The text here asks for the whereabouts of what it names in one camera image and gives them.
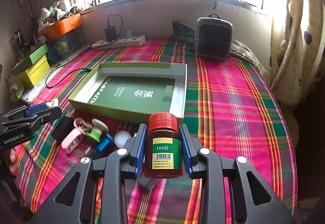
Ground red cap pill bottle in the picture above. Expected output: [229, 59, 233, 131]
[144, 112, 183, 178]

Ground white small object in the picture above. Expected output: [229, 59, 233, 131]
[46, 98, 59, 108]

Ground black rectangular device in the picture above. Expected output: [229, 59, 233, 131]
[51, 115, 74, 145]

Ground black slim device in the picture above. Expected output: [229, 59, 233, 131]
[137, 176, 158, 193]

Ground left hand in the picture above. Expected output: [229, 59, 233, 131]
[9, 148, 19, 176]

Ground white round cap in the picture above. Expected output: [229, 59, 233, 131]
[114, 131, 131, 149]

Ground blue usb device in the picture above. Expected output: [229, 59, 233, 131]
[93, 133, 114, 154]

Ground yellow green box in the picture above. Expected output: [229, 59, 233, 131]
[12, 44, 51, 88]

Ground green white spool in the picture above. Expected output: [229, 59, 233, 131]
[85, 118, 109, 143]

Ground plaid pink green tablecloth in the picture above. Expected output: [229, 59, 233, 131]
[16, 39, 297, 223]

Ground pink handheld fan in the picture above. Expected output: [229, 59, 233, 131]
[61, 117, 94, 155]

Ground green cardboard box tray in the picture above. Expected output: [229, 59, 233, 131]
[68, 62, 187, 123]

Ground orange box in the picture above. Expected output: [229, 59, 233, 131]
[37, 14, 82, 40]

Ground black charger adapter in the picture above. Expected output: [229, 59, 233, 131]
[104, 25, 118, 42]

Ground grey portable speaker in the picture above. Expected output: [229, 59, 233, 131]
[194, 13, 233, 61]

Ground white power strip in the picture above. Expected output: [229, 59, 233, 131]
[91, 35, 145, 49]

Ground black folded item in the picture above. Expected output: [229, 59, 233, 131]
[170, 21, 195, 43]

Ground cream patterned curtain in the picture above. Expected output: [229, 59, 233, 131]
[269, 0, 324, 108]

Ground black charging cable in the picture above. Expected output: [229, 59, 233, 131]
[44, 68, 92, 89]

